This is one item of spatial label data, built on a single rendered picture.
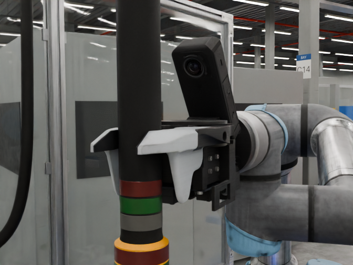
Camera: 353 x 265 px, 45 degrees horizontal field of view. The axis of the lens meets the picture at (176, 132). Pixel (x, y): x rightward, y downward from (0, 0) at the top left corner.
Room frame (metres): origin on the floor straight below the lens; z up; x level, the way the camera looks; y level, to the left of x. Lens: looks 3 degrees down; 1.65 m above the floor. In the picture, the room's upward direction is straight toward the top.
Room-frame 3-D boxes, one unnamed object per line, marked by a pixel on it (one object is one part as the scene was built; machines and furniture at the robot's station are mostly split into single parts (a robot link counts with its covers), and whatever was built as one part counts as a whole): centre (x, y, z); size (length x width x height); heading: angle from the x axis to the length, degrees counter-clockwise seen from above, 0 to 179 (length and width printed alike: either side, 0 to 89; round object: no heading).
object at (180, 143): (0.33, 0.00, 1.61); 0.09 x 0.03 x 0.06; 160
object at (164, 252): (0.33, 0.03, 1.54); 0.04 x 0.04 x 0.01
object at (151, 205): (0.33, 0.03, 1.58); 0.03 x 0.03 x 0.01
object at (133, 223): (0.33, 0.03, 1.57); 0.03 x 0.03 x 0.01
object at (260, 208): (0.57, -0.12, 1.51); 0.11 x 0.08 x 0.11; 73
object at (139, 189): (0.33, 0.03, 1.59); 0.03 x 0.03 x 0.01
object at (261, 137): (0.51, -0.06, 1.61); 0.08 x 0.05 x 0.08; 61
